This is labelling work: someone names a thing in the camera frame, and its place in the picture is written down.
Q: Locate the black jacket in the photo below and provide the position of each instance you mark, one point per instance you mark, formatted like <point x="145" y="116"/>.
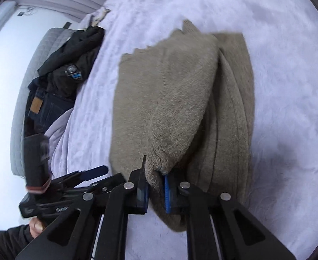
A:
<point x="75" y="48"/>

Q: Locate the cream cloth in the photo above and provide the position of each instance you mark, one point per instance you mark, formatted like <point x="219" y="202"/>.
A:
<point x="99" y="17"/>

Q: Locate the lilac bed sheet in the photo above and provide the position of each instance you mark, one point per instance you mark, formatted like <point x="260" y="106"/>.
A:
<point x="57" y="130"/>

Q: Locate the white fluffy blanket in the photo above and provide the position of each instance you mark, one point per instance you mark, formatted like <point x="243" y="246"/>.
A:
<point x="283" y="86"/>

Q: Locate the person's left forearm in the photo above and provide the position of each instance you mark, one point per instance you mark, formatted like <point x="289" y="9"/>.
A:
<point x="7" y="242"/>

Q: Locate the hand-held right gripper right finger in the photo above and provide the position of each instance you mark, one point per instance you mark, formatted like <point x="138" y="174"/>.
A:
<point x="167" y="195"/>

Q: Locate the beige knit sweater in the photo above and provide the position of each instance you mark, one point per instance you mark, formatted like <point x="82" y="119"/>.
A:
<point x="175" y="86"/>

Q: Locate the water bottle with blue label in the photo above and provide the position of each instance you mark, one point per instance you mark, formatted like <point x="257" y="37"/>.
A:
<point x="73" y="73"/>

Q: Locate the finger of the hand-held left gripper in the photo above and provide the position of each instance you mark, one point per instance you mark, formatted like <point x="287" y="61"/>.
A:
<point x="104" y="182"/>
<point x="94" y="172"/>

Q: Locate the dark blue jeans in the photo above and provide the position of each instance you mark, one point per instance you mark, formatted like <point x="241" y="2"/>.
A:
<point x="53" y="109"/>

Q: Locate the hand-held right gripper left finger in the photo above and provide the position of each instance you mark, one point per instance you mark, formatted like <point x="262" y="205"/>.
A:
<point x="143" y="196"/>

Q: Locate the person's left hand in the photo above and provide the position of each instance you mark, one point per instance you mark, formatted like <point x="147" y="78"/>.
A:
<point x="36" y="227"/>

